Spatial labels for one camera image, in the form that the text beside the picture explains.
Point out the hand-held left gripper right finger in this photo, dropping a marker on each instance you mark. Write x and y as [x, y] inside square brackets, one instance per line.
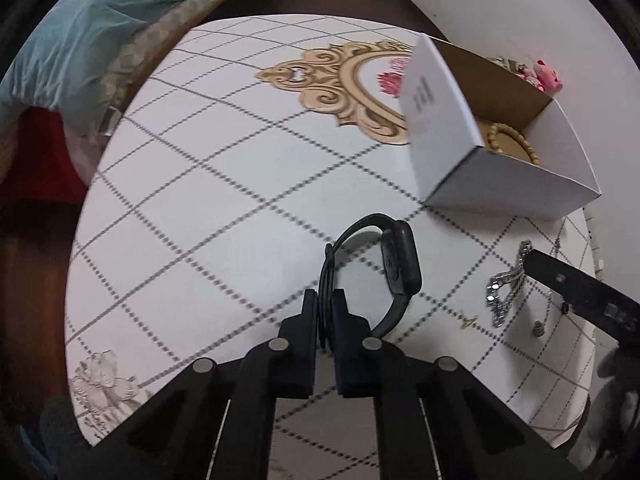
[340, 312]

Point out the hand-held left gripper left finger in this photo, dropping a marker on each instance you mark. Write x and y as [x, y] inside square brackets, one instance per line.
[310, 312]

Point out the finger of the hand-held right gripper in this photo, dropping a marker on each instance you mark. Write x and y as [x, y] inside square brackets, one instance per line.
[580, 292]

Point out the black smartwatch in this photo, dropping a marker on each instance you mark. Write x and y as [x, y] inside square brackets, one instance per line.
[400, 260]

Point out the white cardboard box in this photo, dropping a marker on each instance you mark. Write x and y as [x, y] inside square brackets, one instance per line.
[435, 125]

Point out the small gold earring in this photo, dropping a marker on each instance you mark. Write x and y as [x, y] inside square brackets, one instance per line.
[469, 321]

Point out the white checked tablecloth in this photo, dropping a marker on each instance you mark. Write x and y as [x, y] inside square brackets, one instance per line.
[215, 185]

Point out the pink plush toy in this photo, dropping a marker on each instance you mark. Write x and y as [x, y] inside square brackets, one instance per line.
[546, 77]

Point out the red cloth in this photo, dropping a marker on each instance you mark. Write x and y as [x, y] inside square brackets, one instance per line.
[40, 155]

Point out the beige patterned bed mattress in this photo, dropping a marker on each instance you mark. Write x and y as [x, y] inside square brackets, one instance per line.
[165, 30]

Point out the teal blanket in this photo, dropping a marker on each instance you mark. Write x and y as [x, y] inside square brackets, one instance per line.
[75, 40]

